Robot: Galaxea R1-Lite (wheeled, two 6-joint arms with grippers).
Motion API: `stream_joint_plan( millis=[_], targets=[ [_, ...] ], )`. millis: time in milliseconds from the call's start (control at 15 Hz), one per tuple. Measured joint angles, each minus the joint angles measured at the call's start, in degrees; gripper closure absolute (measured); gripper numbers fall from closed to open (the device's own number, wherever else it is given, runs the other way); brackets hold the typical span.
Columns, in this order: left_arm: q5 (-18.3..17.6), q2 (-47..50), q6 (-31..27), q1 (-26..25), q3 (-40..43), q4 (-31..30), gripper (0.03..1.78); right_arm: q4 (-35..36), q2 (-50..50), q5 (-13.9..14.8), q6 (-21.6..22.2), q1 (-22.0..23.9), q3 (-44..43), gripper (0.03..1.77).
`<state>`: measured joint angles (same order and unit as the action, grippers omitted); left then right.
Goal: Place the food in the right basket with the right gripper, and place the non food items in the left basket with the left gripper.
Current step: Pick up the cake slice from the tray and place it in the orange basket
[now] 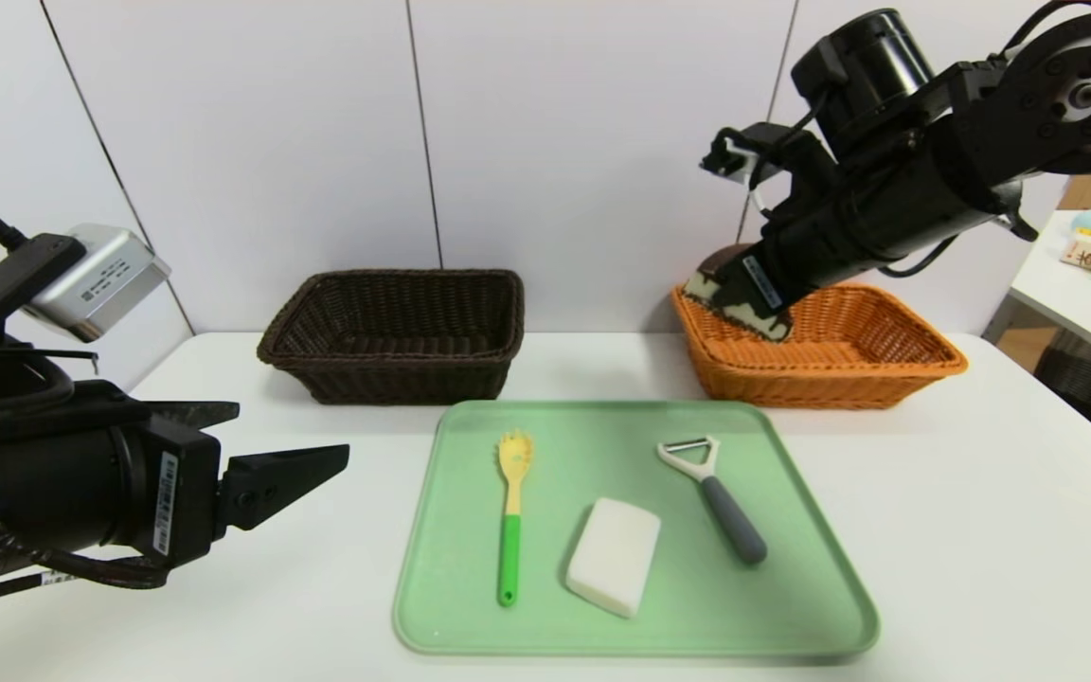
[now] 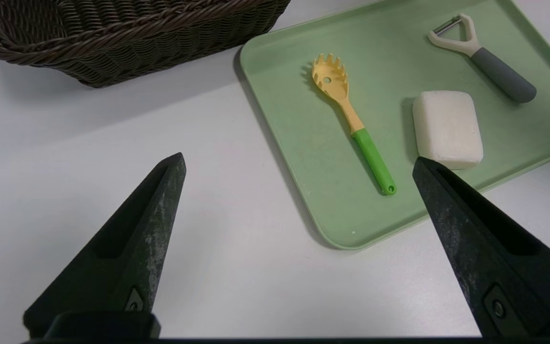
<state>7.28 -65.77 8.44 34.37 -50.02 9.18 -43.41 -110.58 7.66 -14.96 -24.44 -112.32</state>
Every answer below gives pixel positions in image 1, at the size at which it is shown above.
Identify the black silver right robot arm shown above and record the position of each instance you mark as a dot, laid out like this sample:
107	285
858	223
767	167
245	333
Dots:
981	142

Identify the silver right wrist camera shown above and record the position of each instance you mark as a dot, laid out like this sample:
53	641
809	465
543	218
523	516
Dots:
751	163

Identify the white side table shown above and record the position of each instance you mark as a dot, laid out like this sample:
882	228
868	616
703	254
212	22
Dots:
1066	303

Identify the yellow green pasta spoon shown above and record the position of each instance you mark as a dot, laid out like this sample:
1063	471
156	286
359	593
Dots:
509	549

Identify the orange wicker basket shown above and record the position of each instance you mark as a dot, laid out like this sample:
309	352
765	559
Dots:
849	379

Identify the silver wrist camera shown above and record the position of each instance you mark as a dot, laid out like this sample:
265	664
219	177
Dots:
751	163
96	279

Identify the chocolate blueberry cake slice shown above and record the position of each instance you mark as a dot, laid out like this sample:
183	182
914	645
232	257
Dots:
725	258

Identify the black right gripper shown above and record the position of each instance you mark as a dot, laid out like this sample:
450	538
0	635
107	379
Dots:
765	281

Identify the dark brown wicker basket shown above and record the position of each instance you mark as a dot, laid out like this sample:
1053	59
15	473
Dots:
394	374

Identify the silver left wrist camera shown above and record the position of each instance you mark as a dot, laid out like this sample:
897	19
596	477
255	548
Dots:
96	279

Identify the white rectangular block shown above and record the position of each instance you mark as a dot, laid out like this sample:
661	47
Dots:
612	559

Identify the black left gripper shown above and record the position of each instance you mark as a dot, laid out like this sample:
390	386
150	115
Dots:
178	499

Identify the light green plastic tray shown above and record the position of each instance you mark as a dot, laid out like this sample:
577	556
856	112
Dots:
763	606

